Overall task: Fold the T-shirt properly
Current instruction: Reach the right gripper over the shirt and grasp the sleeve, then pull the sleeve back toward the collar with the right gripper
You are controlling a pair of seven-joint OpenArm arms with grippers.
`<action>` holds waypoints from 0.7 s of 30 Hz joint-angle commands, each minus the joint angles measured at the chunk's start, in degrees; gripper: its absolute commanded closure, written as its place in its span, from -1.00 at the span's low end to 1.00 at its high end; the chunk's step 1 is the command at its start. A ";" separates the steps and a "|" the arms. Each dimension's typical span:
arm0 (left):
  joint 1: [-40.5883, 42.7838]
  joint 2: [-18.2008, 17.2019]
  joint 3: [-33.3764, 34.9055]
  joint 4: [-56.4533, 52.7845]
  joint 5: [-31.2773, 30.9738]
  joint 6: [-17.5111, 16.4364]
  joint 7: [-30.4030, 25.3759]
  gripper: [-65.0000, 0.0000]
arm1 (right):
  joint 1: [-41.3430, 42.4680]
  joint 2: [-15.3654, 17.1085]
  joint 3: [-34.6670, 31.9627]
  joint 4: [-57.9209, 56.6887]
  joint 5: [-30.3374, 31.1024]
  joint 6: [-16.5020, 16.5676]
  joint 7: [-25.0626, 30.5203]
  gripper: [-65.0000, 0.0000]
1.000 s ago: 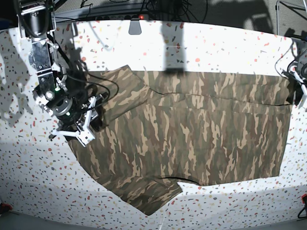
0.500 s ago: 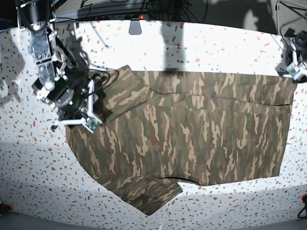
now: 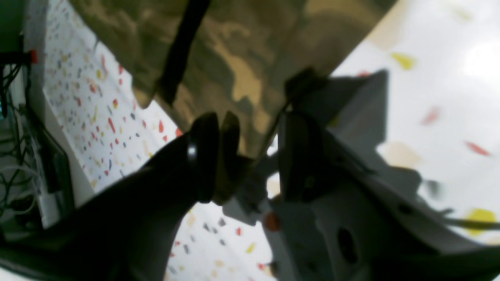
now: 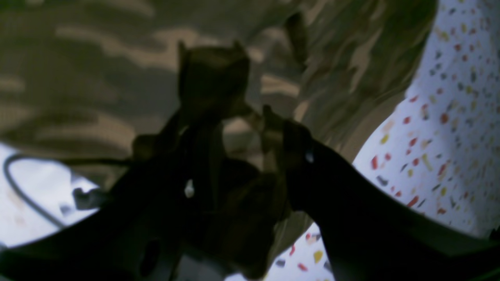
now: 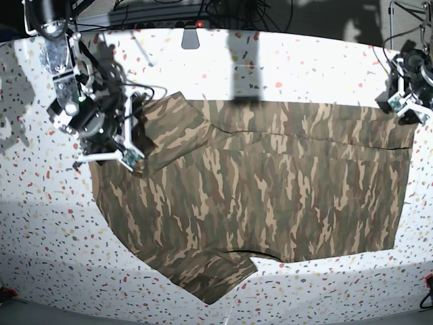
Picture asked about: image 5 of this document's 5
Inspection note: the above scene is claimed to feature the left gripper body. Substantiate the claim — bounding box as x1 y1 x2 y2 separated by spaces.
376 50 432 125

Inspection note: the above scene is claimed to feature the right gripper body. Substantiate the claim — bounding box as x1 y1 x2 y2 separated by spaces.
47 92 145 171

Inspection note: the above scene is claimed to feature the camouflage T-shirt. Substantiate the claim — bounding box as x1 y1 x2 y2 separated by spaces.
90 93 416 304

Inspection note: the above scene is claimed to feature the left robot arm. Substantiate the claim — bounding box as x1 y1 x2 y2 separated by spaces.
380 23 432 125

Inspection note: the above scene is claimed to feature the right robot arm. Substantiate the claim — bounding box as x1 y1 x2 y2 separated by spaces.
22 1 155 171

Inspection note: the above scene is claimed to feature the black power strip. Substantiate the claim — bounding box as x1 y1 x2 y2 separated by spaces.
133 20 210 30

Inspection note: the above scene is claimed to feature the red clamp right corner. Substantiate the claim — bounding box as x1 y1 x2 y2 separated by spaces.
425 274 433 291

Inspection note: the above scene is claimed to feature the red clamp corner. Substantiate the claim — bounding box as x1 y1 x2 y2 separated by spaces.
0 287 18 303
425 274 433 291

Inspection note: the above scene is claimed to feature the red clamp left corner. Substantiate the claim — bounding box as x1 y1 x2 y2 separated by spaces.
0 287 18 303

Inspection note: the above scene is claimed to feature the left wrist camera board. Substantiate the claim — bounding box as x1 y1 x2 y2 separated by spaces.
388 93 405 112

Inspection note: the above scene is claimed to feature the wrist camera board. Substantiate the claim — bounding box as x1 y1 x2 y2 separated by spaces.
120 148 145 172
388 93 405 112

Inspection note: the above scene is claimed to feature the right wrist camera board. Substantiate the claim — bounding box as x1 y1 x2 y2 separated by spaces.
120 148 145 172

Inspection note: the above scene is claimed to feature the white metal stand frame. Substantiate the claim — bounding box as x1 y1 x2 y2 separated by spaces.
388 1 432 50

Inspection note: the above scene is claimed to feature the grey metal camera-stand base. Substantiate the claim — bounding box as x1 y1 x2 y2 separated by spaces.
181 28 200 50

